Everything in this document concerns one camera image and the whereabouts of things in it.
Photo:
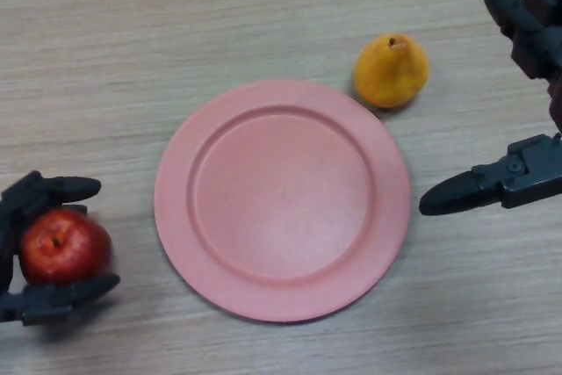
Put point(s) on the yellow pear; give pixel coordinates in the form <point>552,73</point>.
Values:
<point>391,74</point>

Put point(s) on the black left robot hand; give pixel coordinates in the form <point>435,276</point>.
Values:
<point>44,302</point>

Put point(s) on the red apple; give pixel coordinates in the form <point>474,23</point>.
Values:
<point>66,252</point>

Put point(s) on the pink round plate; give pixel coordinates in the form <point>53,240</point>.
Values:
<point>281,201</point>

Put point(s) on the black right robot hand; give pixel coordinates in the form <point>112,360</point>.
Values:
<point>531,170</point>

